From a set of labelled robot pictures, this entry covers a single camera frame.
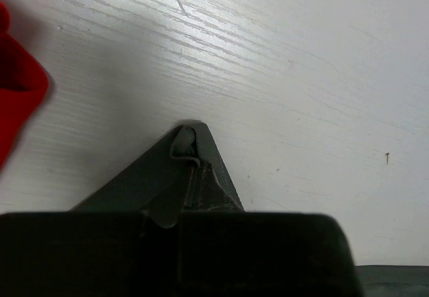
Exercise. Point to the dark green t-shirt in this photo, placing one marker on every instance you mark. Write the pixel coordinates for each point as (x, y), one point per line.
(185, 173)

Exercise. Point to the folded red t-shirt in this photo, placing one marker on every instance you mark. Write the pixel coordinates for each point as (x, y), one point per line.
(24, 85)

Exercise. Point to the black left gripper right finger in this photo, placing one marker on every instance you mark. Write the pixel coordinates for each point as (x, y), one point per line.
(264, 254)

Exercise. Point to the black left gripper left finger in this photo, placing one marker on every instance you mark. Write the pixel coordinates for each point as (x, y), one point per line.
(86, 254)

